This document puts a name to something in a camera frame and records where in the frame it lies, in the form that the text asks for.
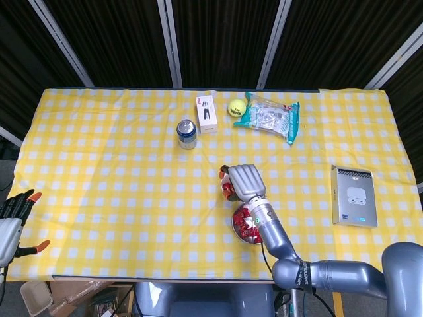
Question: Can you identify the yellow tennis ball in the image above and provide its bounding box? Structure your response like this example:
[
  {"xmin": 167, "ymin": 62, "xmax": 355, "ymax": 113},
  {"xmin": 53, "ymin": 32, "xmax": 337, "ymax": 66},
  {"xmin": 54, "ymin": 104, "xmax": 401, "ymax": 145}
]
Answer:
[{"xmin": 226, "ymin": 98, "xmax": 247, "ymax": 118}]

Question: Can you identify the small white product box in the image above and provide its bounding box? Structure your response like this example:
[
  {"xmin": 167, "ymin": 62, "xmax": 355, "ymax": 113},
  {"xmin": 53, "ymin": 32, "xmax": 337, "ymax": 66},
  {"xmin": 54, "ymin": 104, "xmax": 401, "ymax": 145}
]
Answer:
[{"xmin": 195, "ymin": 94, "xmax": 219, "ymax": 135}]

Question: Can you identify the brown cardboard box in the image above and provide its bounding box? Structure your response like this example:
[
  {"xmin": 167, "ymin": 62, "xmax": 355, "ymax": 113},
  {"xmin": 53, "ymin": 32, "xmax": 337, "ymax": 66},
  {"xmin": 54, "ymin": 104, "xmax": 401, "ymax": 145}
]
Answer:
[{"xmin": 49, "ymin": 280, "xmax": 133, "ymax": 317}]

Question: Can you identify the black printed strap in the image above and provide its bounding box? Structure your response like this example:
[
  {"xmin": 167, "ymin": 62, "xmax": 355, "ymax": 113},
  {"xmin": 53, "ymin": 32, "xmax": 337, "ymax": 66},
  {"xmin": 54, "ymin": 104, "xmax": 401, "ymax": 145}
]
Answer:
[{"xmin": 295, "ymin": 260, "xmax": 313, "ymax": 293}]

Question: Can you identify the teal silver snack bag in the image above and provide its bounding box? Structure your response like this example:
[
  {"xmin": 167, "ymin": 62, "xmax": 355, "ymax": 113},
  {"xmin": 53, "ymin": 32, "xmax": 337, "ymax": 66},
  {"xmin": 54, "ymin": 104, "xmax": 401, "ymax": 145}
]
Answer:
[{"xmin": 233, "ymin": 92, "xmax": 301, "ymax": 146}]

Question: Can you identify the blue white drink can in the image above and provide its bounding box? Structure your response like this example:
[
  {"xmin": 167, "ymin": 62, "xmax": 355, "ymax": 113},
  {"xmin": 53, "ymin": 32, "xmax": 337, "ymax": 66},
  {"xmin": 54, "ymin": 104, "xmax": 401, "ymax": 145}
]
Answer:
[{"xmin": 176, "ymin": 119, "xmax": 198, "ymax": 151}]

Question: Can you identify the round silver metal plate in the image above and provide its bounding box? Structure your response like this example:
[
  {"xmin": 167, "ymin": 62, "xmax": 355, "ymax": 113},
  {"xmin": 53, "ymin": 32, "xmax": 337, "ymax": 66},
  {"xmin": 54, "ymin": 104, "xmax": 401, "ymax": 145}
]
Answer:
[{"xmin": 232, "ymin": 201, "xmax": 265, "ymax": 246}]

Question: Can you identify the white paper cup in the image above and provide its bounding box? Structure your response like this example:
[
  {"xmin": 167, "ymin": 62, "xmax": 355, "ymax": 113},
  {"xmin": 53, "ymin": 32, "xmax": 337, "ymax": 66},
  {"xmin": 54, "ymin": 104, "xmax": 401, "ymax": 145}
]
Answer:
[{"xmin": 220, "ymin": 172, "xmax": 236, "ymax": 201}]

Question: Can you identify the grey earbuds box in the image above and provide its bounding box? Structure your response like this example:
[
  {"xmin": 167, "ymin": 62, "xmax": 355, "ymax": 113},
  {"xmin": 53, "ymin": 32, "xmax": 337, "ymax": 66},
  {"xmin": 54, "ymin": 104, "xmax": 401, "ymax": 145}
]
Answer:
[{"xmin": 330, "ymin": 164, "xmax": 379, "ymax": 229}]

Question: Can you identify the black pleated curtain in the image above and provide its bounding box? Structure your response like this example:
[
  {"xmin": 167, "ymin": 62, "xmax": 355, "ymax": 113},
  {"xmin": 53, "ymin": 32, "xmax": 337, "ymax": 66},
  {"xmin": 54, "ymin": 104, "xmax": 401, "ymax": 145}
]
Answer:
[{"xmin": 0, "ymin": 0, "xmax": 423, "ymax": 186}]

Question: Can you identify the beige plastic container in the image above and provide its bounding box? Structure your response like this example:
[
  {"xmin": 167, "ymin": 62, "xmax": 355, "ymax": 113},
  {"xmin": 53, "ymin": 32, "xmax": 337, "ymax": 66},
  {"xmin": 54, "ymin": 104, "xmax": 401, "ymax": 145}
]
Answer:
[{"xmin": 20, "ymin": 280, "xmax": 54, "ymax": 316}]

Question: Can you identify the yellow white checked tablecloth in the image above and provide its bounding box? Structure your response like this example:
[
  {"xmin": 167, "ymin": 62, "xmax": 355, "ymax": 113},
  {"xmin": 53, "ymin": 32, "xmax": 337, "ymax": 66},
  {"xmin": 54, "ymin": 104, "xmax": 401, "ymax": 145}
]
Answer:
[{"xmin": 6, "ymin": 87, "xmax": 418, "ymax": 283}]

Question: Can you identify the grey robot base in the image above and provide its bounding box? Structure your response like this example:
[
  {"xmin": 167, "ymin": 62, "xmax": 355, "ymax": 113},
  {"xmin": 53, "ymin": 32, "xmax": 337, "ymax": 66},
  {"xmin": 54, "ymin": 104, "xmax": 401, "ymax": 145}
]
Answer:
[{"xmin": 134, "ymin": 282, "xmax": 275, "ymax": 317}]

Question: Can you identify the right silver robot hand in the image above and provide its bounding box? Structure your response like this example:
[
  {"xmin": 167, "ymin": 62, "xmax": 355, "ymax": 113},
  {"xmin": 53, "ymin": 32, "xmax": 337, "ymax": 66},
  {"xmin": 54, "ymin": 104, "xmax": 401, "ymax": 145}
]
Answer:
[{"xmin": 219, "ymin": 163, "xmax": 267, "ymax": 203}]

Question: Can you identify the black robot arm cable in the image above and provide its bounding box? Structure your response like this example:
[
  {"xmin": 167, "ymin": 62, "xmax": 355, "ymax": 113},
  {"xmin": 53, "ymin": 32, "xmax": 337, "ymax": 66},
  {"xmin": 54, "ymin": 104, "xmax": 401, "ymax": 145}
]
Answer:
[{"xmin": 260, "ymin": 244, "xmax": 334, "ymax": 317}]

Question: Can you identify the grey metal frame post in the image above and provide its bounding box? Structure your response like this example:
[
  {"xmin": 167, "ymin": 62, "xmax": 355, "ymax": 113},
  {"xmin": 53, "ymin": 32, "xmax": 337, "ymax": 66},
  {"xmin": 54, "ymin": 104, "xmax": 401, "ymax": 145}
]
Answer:
[
  {"xmin": 256, "ymin": 0, "xmax": 293, "ymax": 89},
  {"xmin": 28, "ymin": 0, "xmax": 96, "ymax": 88},
  {"xmin": 0, "ymin": 125, "xmax": 23, "ymax": 148},
  {"xmin": 364, "ymin": 23, "xmax": 423, "ymax": 90},
  {"xmin": 157, "ymin": 0, "xmax": 184, "ymax": 89}
]

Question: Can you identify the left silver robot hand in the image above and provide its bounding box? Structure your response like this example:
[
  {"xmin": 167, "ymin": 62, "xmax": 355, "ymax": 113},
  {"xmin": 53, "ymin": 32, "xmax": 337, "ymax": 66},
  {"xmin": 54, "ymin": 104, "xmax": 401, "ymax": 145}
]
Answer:
[{"xmin": 0, "ymin": 189, "xmax": 51, "ymax": 268}]

